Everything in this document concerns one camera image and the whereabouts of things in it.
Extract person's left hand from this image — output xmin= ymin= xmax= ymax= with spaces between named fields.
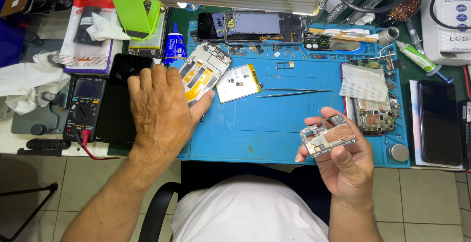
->
xmin=127 ymin=64 xmax=216 ymax=156

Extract person's right hand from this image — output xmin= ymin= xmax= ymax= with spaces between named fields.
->
xmin=295 ymin=107 xmax=376 ymax=206

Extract phone motherboard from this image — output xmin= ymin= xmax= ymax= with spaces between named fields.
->
xmin=300 ymin=115 xmax=357 ymax=158

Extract white phone frame orange flex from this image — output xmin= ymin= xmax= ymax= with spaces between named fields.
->
xmin=178 ymin=40 xmax=233 ymax=107

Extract black phone screen panel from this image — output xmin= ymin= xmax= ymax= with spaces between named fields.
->
xmin=95 ymin=53 xmax=155 ymax=145

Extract round metal weight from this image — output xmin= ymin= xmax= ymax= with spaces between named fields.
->
xmin=387 ymin=143 xmax=410 ymax=163

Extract disassembled phone with circuit board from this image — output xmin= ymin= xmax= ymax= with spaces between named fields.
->
xmin=340 ymin=59 xmax=402 ymax=137

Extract blue glue bottle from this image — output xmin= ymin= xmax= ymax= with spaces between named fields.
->
xmin=164 ymin=22 xmax=188 ymax=66

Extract silver battery pack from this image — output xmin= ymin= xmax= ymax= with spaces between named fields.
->
xmin=127 ymin=8 xmax=169 ymax=59

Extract black digital multimeter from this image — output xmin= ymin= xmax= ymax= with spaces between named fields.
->
xmin=62 ymin=75 xmax=107 ymax=143

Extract red multimeter probe lead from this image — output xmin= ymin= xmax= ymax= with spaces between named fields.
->
xmin=80 ymin=129 xmax=122 ymax=161

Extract blue silicone repair mat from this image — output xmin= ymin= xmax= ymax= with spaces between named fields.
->
xmin=177 ymin=21 xmax=411 ymax=168

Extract white mesh cloth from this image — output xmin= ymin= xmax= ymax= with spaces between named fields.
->
xmin=338 ymin=64 xmax=389 ymax=103

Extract silver phone battery yellow edge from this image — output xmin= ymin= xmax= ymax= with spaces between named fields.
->
xmin=216 ymin=63 xmax=263 ymax=104

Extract black chair armrest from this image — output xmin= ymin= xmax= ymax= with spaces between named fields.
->
xmin=138 ymin=181 xmax=182 ymax=242

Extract steel tweezers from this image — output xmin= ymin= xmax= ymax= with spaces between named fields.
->
xmin=256 ymin=88 xmax=332 ymax=99

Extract red white plastic package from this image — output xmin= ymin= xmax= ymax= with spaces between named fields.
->
xmin=60 ymin=0 xmax=119 ymax=76

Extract pile of small screws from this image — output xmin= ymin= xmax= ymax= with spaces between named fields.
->
xmin=382 ymin=52 xmax=401 ymax=100

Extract black smartphone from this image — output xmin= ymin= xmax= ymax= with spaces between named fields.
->
xmin=417 ymin=80 xmax=464 ymax=166

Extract green phone case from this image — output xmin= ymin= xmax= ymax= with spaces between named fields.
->
xmin=111 ymin=0 xmax=163 ymax=42

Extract black phone with sticker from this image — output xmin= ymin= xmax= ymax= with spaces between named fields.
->
xmin=196 ymin=12 xmax=228 ymax=43

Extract small crumpled white tissue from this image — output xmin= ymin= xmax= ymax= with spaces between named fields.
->
xmin=85 ymin=12 xmax=132 ymax=42

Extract person's white shirt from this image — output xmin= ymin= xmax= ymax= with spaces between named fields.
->
xmin=171 ymin=174 xmax=332 ymax=242

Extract grey bench device with knobs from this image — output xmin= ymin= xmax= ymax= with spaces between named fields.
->
xmin=10 ymin=39 xmax=76 ymax=136

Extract metal spatula blade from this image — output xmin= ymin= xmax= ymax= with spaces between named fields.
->
xmin=328 ymin=38 xmax=363 ymax=53

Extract scattered small phone parts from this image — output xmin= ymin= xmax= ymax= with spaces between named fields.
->
xmin=227 ymin=43 xmax=308 ymax=59

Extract black curved label packet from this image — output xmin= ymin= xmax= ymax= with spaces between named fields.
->
xmin=303 ymin=36 xmax=330 ymax=51

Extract green white glue tube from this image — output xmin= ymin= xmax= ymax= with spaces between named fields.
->
xmin=395 ymin=39 xmax=454 ymax=84

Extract small metal cup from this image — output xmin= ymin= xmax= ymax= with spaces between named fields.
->
xmin=376 ymin=26 xmax=400 ymax=46

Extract clear syringe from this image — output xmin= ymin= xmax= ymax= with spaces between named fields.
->
xmin=405 ymin=18 xmax=425 ymax=54

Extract black tripod leg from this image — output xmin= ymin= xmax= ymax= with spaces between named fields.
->
xmin=0 ymin=183 xmax=59 ymax=242

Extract brass wool tip cleaner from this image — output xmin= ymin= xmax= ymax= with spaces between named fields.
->
xmin=382 ymin=0 xmax=422 ymax=23

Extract white screen repair machine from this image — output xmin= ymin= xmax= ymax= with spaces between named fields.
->
xmin=420 ymin=0 xmax=471 ymax=67

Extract black ribbed handle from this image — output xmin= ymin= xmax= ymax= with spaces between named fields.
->
xmin=25 ymin=139 xmax=73 ymax=151

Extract wooden handled brush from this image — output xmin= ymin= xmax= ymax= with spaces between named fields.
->
xmin=308 ymin=27 xmax=379 ymax=43

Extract opened phone metal frame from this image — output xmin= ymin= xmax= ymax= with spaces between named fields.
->
xmin=223 ymin=10 xmax=307 ymax=45

